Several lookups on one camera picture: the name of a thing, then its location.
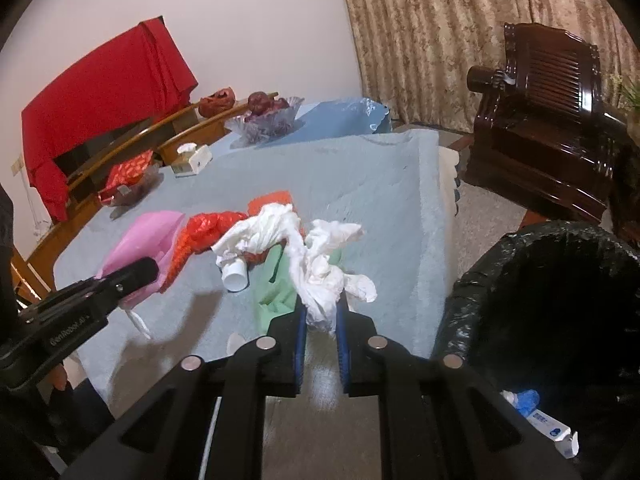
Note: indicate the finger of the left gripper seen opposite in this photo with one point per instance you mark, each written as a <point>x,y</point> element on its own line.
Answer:
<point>127,280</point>

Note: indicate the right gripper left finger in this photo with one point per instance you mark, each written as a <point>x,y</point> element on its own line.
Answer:
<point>203,420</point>

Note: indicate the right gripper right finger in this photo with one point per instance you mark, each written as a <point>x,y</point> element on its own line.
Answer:
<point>438,421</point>

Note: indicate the pink plastic bag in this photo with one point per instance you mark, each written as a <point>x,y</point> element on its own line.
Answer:
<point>152,235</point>

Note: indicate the blue plastic bag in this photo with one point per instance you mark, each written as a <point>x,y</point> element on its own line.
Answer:
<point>525,402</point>

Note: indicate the red plastic bag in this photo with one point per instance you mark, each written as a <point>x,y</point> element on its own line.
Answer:
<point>200,233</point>

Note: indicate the white toothpaste tube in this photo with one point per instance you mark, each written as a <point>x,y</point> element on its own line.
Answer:
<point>234,274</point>

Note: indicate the white tissue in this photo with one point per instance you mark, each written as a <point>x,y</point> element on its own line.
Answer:
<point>319,283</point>

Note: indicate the black trash bin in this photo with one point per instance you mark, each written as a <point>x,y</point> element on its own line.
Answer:
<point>554,308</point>

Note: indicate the wooden bench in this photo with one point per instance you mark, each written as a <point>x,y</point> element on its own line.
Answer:
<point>33,275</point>

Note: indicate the small glass dish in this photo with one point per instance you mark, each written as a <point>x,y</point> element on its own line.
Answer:
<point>129,195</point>

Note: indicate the red snack packet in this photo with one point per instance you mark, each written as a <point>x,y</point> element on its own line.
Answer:
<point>125,174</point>

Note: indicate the toothpaste box in bin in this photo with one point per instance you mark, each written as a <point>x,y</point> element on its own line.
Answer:
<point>564,439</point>

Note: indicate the green plastic bag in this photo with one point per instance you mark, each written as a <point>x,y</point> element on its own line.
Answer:
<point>274,293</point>

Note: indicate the tissue box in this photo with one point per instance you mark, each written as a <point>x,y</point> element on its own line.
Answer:
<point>191,159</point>

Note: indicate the red-brown bag on bench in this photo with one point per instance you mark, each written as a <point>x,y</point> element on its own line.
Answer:
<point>218,102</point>

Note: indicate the glass fruit bowl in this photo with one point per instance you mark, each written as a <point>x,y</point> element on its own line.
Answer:
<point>272,125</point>

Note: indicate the red cloth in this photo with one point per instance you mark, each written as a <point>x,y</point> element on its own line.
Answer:
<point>136,75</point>

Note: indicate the dark red apples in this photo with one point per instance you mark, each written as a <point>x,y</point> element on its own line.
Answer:
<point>260,103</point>

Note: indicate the dark wooden armchair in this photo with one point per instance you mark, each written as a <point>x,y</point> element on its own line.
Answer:
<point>544,138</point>

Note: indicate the green potted plant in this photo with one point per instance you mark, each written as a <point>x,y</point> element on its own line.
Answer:
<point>628,92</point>

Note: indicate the beige patterned curtain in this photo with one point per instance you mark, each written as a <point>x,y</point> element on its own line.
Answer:
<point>414,55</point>

